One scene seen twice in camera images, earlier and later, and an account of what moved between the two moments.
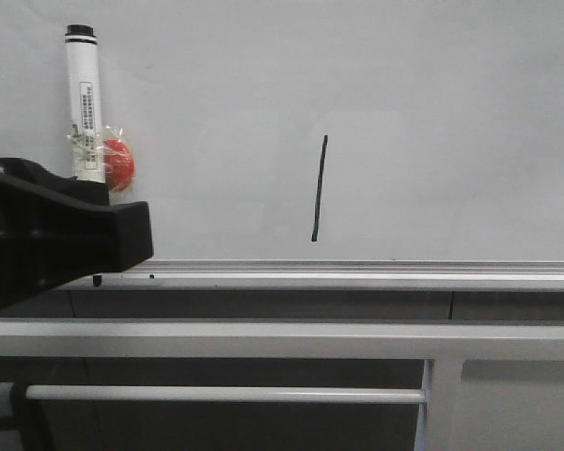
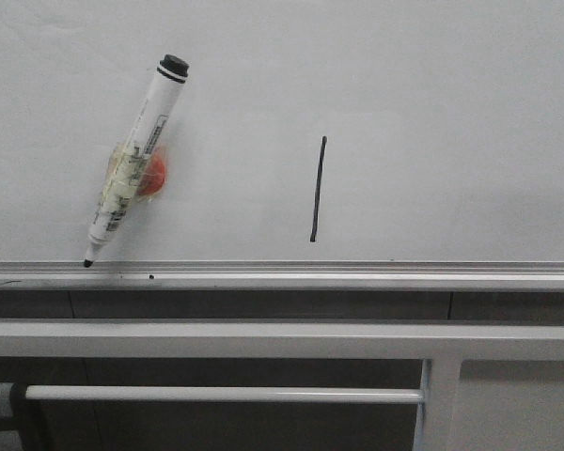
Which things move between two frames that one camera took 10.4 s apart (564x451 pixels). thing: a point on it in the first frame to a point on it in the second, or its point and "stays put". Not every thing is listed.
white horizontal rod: (222, 394) stays put
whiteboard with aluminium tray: (318, 145) stays put
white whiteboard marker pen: (84, 101) to (136, 153)
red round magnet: (119, 165) to (153, 178)
